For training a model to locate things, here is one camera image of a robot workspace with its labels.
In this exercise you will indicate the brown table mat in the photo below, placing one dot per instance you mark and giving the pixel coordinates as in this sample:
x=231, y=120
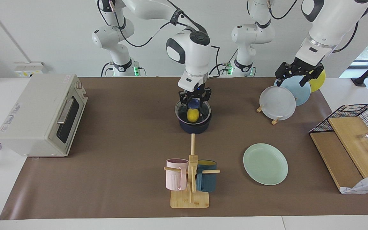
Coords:
x=123, y=143

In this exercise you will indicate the glass pot lid blue knob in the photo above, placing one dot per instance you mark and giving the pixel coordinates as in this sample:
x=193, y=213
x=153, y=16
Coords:
x=205, y=113

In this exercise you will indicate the pink ribbed mug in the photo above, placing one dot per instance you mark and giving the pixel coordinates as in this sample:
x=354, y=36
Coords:
x=176, y=177

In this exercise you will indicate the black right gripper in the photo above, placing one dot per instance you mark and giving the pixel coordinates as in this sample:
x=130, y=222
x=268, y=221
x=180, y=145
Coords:
x=196, y=95

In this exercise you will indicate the white toaster oven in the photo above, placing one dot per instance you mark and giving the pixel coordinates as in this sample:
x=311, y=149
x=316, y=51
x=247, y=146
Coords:
x=33, y=118

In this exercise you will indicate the dark blue saucepan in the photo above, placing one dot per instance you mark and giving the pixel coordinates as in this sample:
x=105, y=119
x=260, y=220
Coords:
x=195, y=129

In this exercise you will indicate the light blue plate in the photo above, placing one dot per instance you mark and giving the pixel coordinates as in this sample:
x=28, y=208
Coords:
x=300, y=92

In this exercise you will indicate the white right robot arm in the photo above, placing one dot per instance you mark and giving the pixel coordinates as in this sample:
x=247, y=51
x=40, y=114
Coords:
x=193, y=48

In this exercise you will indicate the wooden plate rack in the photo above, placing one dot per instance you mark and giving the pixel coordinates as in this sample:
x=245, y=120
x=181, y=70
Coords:
x=275, y=121

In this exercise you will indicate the wooden mug tree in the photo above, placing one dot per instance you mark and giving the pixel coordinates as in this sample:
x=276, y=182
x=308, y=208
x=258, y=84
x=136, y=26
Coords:
x=190, y=199

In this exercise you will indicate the brown wooden cutting board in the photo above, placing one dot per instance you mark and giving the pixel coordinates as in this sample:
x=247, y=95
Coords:
x=334, y=156

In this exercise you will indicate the light wooden cutting board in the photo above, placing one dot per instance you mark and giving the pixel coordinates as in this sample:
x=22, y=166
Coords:
x=353, y=140

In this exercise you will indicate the pale grey plate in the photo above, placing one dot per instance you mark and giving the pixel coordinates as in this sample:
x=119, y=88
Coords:
x=276, y=103

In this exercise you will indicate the dark teal mug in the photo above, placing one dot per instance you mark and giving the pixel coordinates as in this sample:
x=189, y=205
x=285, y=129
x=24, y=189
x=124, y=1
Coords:
x=206, y=180

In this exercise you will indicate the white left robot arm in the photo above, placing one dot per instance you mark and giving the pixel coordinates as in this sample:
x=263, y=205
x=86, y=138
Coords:
x=334, y=22

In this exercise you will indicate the mint green plate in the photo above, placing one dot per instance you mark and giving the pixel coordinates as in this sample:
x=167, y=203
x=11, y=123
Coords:
x=265, y=164

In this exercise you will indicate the yellow lemon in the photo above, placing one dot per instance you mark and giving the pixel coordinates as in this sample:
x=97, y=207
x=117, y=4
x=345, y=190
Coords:
x=193, y=116

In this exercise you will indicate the white power strip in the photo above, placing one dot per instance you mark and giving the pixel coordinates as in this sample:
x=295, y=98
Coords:
x=27, y=68

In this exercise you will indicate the yellow plate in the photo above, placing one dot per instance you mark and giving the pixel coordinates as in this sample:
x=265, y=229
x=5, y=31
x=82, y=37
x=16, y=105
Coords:
x=318, y=83

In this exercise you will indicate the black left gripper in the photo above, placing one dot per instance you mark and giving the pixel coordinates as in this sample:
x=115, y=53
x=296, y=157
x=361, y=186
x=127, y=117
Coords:
x=298, y=65

